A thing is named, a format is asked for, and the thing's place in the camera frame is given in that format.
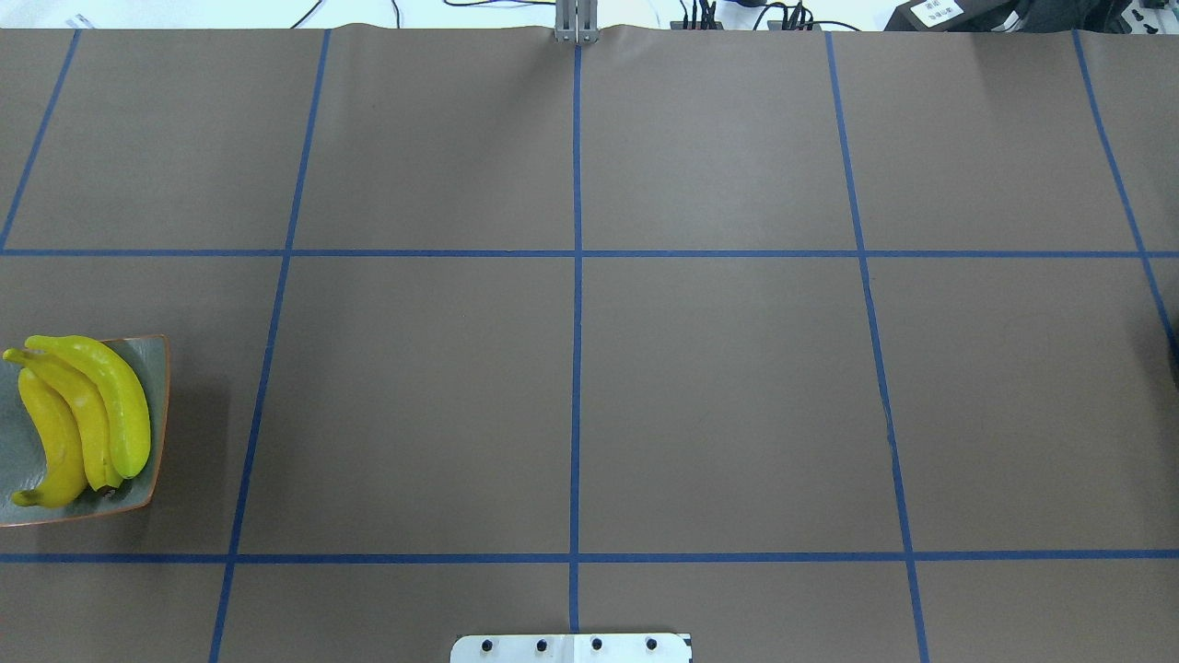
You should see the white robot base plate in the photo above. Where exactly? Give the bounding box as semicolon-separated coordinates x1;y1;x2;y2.
448;634;694;662

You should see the brown paper table cover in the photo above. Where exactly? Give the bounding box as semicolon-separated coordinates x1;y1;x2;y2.
4;26;1175;662

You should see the bright yellow banana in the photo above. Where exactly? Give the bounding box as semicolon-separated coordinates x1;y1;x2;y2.
11;368;88;508

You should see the black cable plugs cluster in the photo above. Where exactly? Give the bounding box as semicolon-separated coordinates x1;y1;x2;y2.
667;1;821;32

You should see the black power adapter with label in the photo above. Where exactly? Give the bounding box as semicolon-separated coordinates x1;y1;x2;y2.
884;1;1022;32

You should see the grey square plate orange rim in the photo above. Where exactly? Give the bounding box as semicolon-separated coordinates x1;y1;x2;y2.
1;334;171;529

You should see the aluminium frame post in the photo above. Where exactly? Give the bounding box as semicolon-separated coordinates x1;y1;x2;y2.
554;0;601;45

